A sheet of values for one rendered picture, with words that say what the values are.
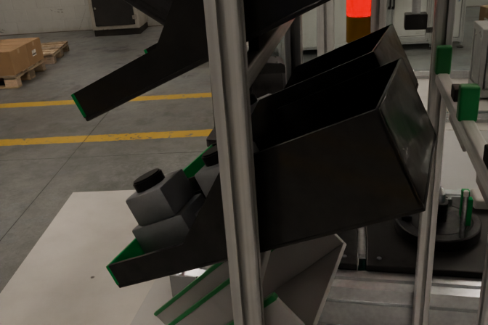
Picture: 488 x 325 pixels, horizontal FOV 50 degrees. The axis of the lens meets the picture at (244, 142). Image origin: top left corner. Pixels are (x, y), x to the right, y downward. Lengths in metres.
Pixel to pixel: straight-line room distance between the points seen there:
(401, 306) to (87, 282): 0.59
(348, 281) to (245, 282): 0.48
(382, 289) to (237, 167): 0.54
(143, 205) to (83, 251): 0.71
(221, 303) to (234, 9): 0.40
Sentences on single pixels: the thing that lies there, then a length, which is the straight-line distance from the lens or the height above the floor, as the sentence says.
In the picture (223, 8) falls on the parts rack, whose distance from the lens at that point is 0.31.
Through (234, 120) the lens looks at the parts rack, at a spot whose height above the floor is 1.37.
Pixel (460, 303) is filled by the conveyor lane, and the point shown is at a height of 0.95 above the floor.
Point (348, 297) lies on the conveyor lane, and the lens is 0.85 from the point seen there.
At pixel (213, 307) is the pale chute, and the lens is 0.64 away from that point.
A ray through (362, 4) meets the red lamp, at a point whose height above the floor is 1.33.
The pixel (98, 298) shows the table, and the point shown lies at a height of 0.86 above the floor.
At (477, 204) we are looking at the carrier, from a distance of 1.05.
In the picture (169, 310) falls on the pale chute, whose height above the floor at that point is 1.03.
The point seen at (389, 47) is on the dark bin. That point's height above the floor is 1.36.
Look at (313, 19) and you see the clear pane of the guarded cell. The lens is 2.19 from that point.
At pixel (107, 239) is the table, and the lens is 1.21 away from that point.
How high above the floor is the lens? 1.48
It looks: 23 degrees down
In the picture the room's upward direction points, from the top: 4 degrees counter-clockwise
